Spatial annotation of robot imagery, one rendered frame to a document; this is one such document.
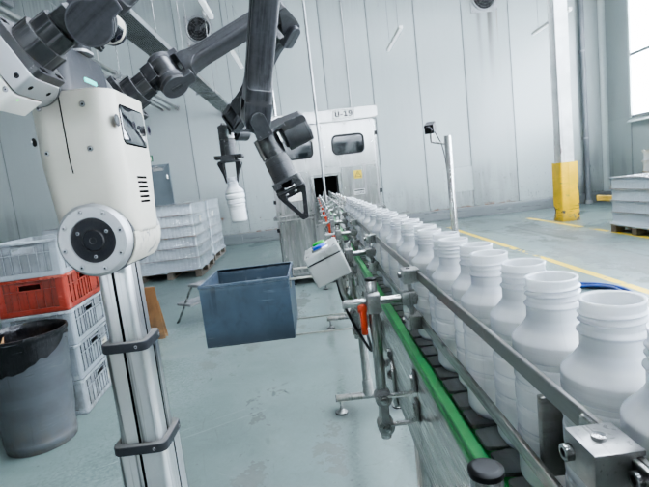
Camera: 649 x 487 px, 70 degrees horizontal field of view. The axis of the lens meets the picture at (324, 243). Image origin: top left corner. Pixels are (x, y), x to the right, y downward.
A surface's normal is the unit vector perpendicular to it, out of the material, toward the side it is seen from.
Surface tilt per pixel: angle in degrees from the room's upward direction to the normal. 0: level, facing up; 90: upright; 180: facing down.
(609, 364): 57
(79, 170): 101
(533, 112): 90
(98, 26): 113
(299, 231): 90
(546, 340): 49
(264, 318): 90
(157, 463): 90
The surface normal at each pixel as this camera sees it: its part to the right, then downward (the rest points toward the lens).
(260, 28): 0.25, 0.48
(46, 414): 0.74, 0.07
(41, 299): 0.14, 0.11
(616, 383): -0.44, -0.53
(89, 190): 0.04, 0.31
